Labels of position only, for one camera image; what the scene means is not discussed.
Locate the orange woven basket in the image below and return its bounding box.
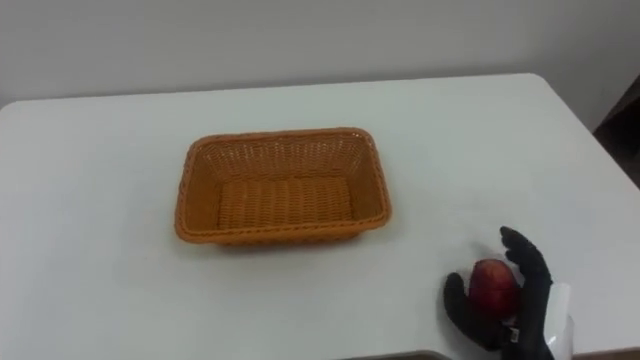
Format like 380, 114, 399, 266
173, 126, 392, 246

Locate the white table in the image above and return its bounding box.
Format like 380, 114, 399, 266
0, 72, 640, 360

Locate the red apple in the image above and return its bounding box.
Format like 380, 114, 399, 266
467, 258, 524, 320

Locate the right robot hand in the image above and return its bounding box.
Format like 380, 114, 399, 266
442, 225, 575, 360

